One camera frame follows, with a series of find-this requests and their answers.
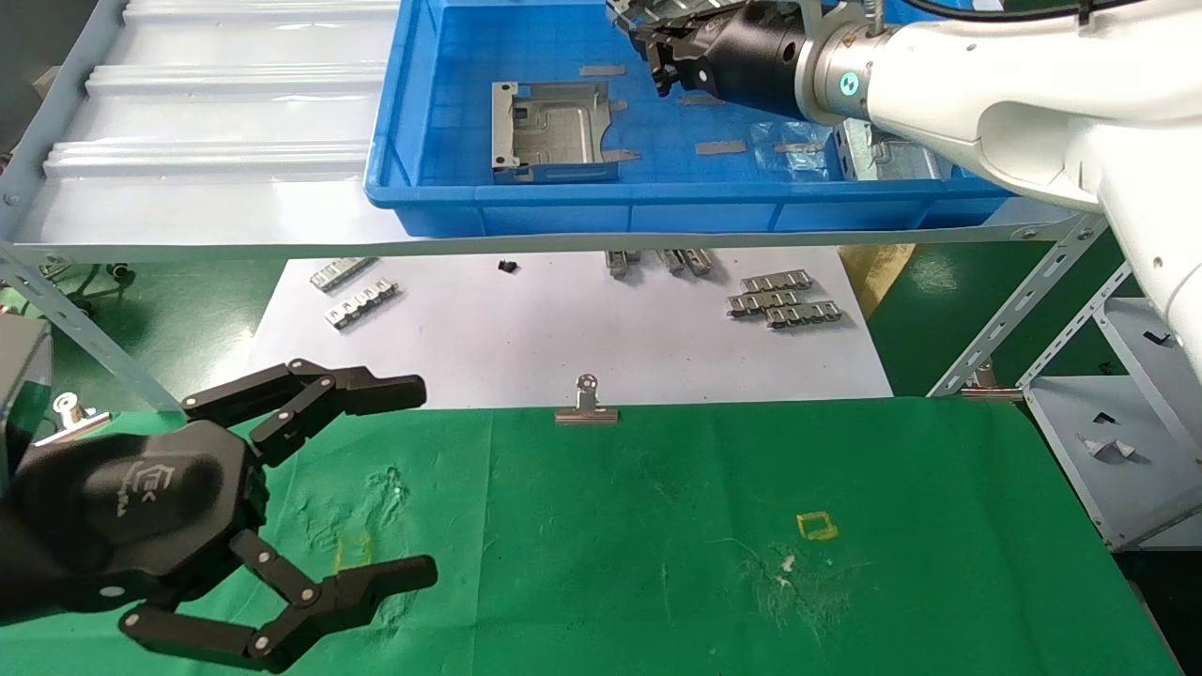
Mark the black camera cable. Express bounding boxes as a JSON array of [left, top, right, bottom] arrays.
[[911, 0, 1090, 22]]

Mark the folded metal bracket part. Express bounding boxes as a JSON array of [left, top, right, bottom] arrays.
[[836, 122, 945, 181]]

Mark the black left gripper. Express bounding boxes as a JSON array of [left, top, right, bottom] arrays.
[[33, 418, 439, 674]]

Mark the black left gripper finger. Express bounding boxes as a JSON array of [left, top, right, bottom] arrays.
[[180, 358, 428, 470]]

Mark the white angle-iron storage rack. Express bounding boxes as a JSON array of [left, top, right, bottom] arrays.
[[1019, 263, 1202, 555]]

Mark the grey metal shelf frame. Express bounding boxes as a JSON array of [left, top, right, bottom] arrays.
[[0, 0, 1109, 414]]

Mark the silver binder clip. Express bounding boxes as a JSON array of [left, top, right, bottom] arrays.
[[960, 368, 1025, 403], [33, 392, 114, 442], [554, 373, 621, 426]]

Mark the green table cloth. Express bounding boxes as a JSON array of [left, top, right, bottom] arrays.
[[0, 396, 1184, 676]]

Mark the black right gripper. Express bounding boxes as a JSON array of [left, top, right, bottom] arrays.
[[609, 0, 762, 104]]

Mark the clear plastic bag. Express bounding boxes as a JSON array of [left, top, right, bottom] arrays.
[[749, 120, 832, 179]]

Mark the flat stamped metal plate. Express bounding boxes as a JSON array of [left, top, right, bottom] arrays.
[[490, 81, 616, 184]]

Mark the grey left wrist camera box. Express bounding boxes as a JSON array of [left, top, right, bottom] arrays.
[[0, 315, 54, 470]]

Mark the large blue plastic bin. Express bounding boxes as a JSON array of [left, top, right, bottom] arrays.
[[364, 0, 1020, 238]]

